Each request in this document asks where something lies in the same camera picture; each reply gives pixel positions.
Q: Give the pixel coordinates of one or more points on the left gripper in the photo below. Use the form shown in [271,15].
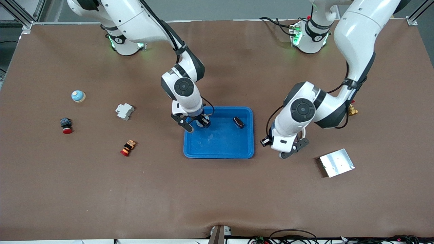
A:
[265,141]

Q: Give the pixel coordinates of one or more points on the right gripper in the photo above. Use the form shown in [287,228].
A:
[202,120]

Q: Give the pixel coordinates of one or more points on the blue bell with white top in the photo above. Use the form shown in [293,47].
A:
[200,124]
[78,96]

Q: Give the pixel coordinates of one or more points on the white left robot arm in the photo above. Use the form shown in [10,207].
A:
[301,110]

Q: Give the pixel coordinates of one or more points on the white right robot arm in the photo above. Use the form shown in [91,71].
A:
[184,88]

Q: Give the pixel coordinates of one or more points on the blue plastic tray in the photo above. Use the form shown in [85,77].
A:
[220,142]

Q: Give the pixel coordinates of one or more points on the silver metal plate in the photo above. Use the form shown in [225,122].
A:
[337,162]

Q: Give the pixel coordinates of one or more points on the orange red push button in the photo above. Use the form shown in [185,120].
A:
[129,147]

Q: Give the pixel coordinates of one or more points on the white circuit breaker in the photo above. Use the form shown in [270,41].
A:
[124,112]

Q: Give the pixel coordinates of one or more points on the grey metal table clamp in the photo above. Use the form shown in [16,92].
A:
[218,235]

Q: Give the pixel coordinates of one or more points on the black red emergency push button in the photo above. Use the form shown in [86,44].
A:
[66,123]

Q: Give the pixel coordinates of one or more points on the aluminium frame beam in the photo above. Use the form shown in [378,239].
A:
[417,12]
[20,17]

